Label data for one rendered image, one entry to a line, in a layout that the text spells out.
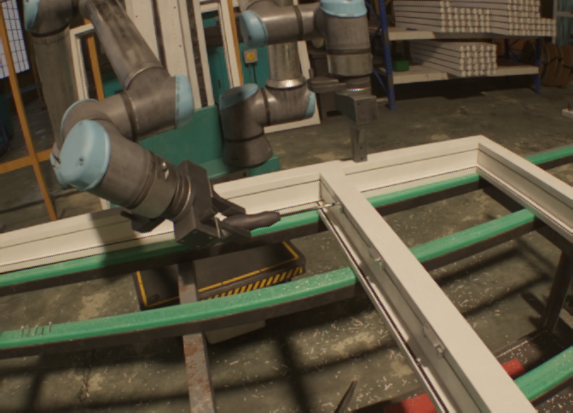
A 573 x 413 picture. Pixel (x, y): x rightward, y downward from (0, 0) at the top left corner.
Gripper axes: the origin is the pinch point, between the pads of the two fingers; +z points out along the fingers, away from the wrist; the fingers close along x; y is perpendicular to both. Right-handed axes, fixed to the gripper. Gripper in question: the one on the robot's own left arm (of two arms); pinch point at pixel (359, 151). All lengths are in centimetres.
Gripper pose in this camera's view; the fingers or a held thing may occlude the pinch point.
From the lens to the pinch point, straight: 91.0
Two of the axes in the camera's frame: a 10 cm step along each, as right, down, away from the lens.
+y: 9.7, -2.0, 1.4
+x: -2.1, -4.1, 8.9
